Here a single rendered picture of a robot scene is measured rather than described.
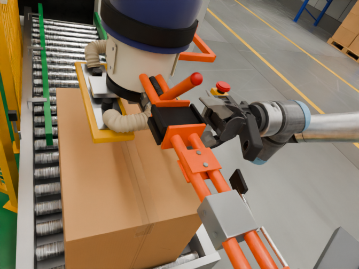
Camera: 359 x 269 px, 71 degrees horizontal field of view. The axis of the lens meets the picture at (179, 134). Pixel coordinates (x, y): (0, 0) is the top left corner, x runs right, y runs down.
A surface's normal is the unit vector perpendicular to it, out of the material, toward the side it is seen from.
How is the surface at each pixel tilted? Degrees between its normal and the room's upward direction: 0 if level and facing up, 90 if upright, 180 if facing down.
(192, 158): 0
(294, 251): 0
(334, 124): 69
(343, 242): 0
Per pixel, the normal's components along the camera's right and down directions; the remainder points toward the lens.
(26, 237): 0.29, -0.71
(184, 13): 0.65, 0.65
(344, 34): -0.88, 0.07
